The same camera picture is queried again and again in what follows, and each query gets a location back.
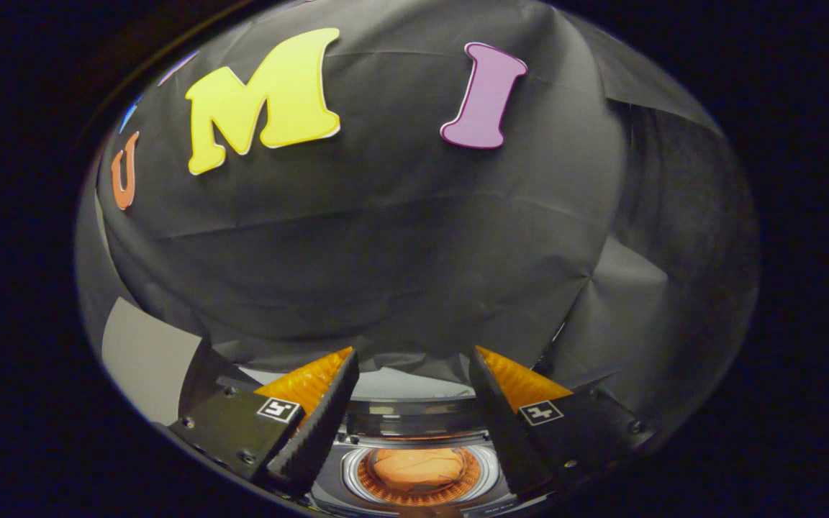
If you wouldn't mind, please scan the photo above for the yellow orange shirt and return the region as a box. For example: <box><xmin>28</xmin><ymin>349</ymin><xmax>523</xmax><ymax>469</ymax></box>
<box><xmin>371</xmin><ymin>447</ymin><xmax>467</xmax><ymax>494</ymax></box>

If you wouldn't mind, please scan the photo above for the grey cabinet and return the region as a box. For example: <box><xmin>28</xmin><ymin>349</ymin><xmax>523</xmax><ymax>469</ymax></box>
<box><xmin>101</xmin><ymin>299</ymin><xmax>257</xmax><ymax>427</ymax></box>

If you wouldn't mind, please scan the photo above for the grey washing machine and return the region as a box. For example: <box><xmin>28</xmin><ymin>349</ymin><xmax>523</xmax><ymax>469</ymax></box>
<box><xmin>307</xmin><ymin>396</ymin><xmax>530</xmax><ymax>516</ymax></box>

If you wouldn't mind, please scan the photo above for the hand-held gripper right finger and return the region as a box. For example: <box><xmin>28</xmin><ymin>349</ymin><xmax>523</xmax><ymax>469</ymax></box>
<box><xmin>468</xmin><ymin>345</ymin><xmax>656</xmax><ymax>497</ymax></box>

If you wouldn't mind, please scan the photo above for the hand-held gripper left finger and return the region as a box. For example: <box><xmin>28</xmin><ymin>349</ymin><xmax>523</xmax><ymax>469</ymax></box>
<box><xmin>166</xmin><ymin>347</ymin><xmax>360</xmax><ymax>497</ymax></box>

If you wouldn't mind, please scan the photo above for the black backdrop cloth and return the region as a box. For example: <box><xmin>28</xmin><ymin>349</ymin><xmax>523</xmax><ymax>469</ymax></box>
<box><xmin>73</xmin><ymin>0</ymin><xmax>761</xmax><ymax>432</ymax></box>

